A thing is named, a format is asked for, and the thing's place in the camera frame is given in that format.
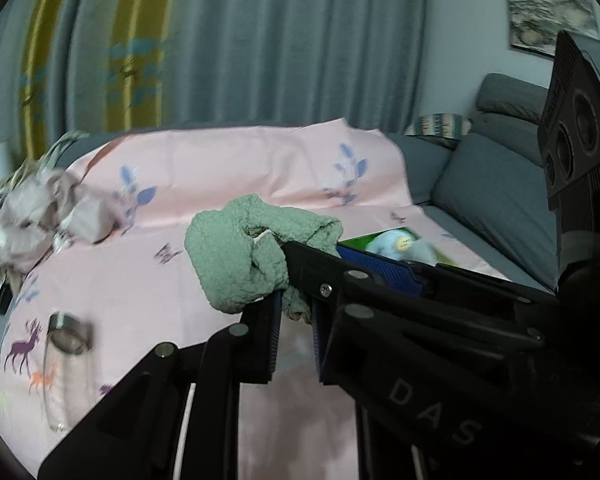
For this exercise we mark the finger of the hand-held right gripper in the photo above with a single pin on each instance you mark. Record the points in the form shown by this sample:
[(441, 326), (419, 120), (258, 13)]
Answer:
[(380, 270), (360, 345)]

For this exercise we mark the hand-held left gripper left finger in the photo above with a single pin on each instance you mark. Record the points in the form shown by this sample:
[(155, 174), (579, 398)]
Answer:
[(275, 335)]

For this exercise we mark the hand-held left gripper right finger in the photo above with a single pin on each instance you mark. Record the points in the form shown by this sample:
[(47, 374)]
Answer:
[(319, 350)]

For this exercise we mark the blue plush toy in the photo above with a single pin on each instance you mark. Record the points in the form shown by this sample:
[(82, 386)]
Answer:
[(387, 245)]

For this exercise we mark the green box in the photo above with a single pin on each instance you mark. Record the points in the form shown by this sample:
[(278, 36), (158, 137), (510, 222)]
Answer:
[(355, 242)]

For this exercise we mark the green knitted towel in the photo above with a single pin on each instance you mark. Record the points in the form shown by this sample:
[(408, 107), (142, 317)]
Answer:
[(230, 260)]

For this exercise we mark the grey sofa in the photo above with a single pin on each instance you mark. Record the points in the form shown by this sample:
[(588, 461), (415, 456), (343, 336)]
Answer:
[(495, 195)]

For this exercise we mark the striped cushion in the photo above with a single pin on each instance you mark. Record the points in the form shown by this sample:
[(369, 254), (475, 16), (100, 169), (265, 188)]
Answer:
[(440, 125)]

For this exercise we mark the pink printed tablecloth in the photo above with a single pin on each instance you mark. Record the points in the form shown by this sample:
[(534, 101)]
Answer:
[(230, 160)]

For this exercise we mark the glass bottle with metal cap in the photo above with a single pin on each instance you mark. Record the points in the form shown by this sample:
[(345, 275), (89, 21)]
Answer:
[(67, 337)]

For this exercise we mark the pile of pale pink cloth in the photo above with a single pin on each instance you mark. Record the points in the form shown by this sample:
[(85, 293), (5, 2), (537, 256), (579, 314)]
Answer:
[(35, 210)]

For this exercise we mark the yellow patterned curtain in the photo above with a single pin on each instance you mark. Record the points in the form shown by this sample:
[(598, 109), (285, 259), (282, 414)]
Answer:
[(135, 10)]

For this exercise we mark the framed wall picture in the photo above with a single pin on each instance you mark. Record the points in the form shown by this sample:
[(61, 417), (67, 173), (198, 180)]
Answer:
[(545, 5)]

